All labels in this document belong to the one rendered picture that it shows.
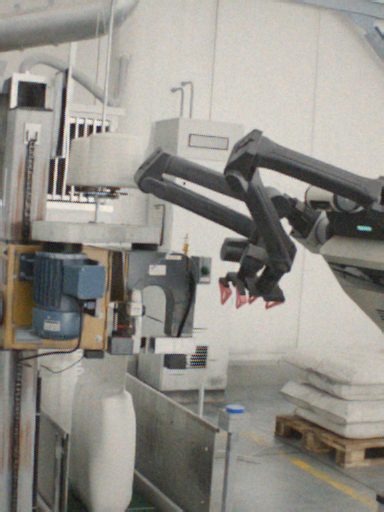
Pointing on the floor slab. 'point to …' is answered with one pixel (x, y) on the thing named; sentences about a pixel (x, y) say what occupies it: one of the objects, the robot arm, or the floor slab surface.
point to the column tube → (12, 228)
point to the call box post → (229, 472)
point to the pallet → (328, 441)
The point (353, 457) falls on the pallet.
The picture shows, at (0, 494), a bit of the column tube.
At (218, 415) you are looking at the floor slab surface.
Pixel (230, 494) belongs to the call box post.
